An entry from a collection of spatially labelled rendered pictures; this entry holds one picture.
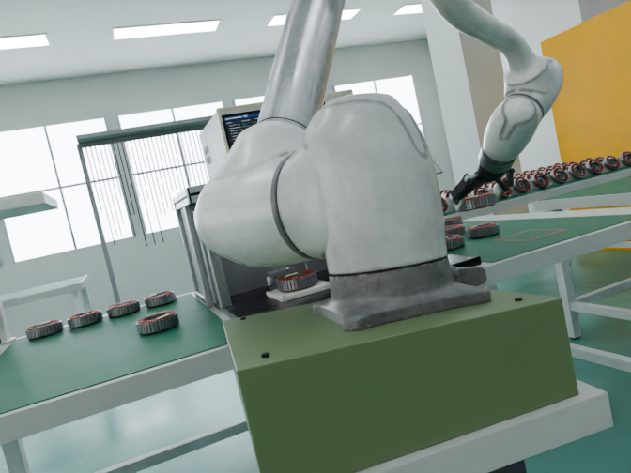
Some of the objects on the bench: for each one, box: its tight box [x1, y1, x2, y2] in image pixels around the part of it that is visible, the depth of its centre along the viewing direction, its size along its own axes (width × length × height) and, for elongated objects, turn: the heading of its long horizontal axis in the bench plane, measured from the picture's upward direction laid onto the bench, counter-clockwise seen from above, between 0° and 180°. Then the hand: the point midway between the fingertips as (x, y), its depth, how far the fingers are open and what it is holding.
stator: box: [276, 269, 318, 292], centre depth 140 cm, size 11×11×4 cm
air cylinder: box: [267, 267, 296, 290], centre depth 153 cm, size 5×8×6 cm
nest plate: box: [266, 280, 330, 302], centre depth 140 cm, size 15×15×1 cm
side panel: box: [176, 206, 215, 309], centre depth 169 cm, size 28×3×32 cm, turn 90°
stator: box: [136, 311, 179, 335], centre depth 140 cm, size 11×11×4 cm
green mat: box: [0, 294, 227, 414], centre depth 143 cm, size 94×61×1 cm, turn 90°
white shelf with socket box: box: [0, 191, 59, 346], centre depth 165 cm, size 35×37×46 cm
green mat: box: [447, 214, 631, 263], centre depth 188 cm, size 94×61×1 cm, turn 90°
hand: (476, 200), depth 151 cm, fingers closed on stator, 11 cm apart
